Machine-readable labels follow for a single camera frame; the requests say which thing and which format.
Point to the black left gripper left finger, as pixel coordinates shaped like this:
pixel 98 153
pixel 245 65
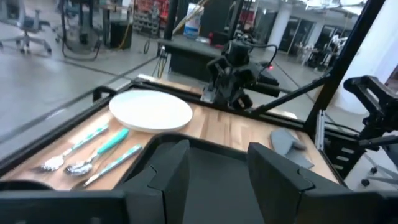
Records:
pixel 168 186

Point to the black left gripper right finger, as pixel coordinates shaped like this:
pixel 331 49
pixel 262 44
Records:
pixel 276 186

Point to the grey napkin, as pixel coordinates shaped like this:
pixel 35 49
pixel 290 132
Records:
pixel 287 144

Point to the white round plate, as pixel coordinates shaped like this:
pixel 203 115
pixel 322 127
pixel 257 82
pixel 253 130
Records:
pixel 149 110

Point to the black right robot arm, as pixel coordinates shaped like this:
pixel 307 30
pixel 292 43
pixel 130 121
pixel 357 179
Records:
pixel 265 87

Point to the black plastic tray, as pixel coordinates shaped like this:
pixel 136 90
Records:
pixel 217 186

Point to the black side table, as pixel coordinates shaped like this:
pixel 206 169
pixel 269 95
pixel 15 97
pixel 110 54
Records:
pixel 189 59

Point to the white blue plastic jug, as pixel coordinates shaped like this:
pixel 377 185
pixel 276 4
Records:
pixel 192 23

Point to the white round pillar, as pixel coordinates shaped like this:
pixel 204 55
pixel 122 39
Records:
pixel 280 31

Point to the black slanted pole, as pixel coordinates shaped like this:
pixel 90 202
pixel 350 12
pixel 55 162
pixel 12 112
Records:
pixel 171 18

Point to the office chair wheel base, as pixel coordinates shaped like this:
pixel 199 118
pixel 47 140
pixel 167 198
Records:
pixel 377 172

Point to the black bin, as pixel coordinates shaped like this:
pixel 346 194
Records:
pixel 121 34

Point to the grey office chair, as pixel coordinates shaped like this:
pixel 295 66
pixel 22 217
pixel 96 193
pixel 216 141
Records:
pixel 26 25

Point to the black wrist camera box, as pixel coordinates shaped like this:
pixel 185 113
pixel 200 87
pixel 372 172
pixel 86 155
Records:
pixel 238 51

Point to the black metal table frame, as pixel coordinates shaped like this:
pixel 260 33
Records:
pixel 342 62

